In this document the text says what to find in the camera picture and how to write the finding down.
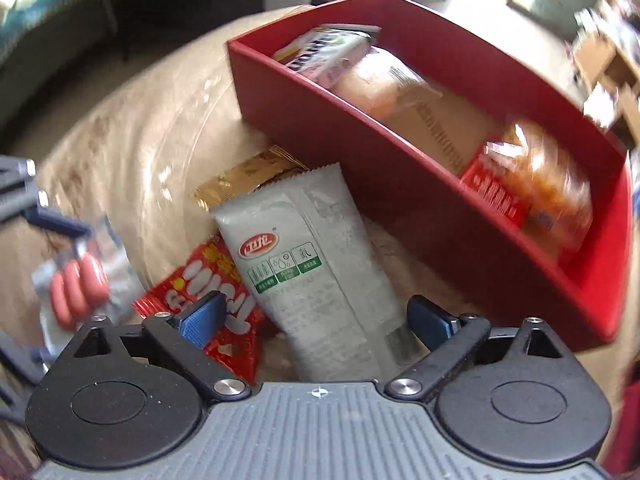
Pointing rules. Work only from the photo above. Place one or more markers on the beige floral tablecloth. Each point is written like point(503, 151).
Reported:
point(138, 155)

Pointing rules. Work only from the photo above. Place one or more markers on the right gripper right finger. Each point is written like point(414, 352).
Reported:
point(451, 342)

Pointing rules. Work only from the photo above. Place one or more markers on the Kaprons wafer packet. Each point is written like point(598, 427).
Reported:
point(326, 52)

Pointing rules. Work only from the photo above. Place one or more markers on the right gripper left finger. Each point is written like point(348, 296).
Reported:
point(180, 340)

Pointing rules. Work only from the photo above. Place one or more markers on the grey Weilong snack packet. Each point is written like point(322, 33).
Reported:
point(301, 248)

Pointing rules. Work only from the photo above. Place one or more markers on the gold snack packet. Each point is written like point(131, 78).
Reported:
point(269, 166)

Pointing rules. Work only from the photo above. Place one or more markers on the red Trolli candy bag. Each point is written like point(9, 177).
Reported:
point(238, 344)

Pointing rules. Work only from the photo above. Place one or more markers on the red cardboard box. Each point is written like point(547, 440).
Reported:
point(407, 178)

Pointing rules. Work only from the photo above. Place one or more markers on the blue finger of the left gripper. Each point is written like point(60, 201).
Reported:
point(51, 220)

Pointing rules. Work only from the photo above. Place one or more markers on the yellow puffed snack bag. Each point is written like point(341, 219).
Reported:
point(534, 167)

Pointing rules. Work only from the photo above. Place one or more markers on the vacuum packed sausages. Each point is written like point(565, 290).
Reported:
point(93, 277)

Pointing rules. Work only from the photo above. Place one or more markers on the clear wrapped round rice cake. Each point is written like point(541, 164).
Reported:
point(381, 85)

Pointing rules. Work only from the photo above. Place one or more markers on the red snack stick packet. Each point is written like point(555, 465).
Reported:
point(488, 180)

